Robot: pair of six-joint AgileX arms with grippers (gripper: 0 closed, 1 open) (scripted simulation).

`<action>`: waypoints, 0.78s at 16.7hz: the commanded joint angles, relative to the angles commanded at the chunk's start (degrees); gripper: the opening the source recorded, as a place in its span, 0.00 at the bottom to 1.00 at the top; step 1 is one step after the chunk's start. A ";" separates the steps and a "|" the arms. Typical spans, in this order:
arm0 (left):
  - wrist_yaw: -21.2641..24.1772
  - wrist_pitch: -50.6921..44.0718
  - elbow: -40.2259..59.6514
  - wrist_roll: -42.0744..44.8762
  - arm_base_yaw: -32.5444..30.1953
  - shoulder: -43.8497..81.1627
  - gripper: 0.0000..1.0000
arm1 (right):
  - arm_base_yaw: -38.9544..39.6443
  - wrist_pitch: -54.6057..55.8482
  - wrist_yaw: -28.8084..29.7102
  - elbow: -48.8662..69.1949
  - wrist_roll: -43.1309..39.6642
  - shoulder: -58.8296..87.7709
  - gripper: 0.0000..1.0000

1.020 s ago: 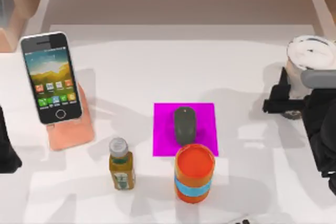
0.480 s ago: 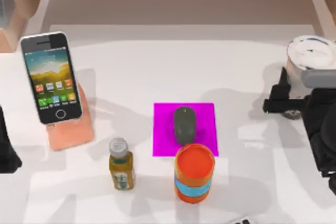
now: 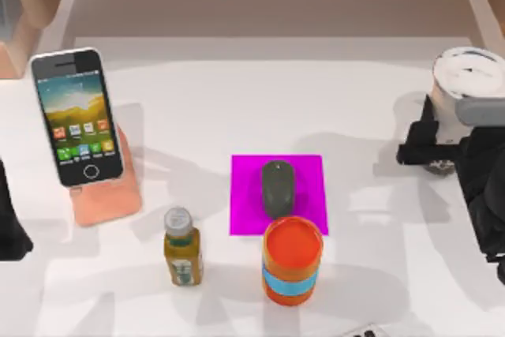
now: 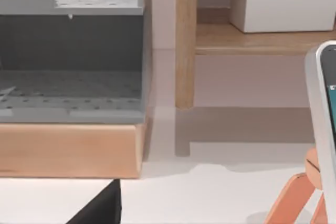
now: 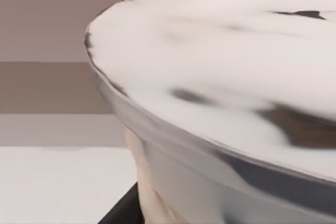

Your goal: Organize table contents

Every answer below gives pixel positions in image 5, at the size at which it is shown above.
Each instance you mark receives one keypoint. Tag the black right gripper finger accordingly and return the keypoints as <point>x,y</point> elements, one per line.
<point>126,208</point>

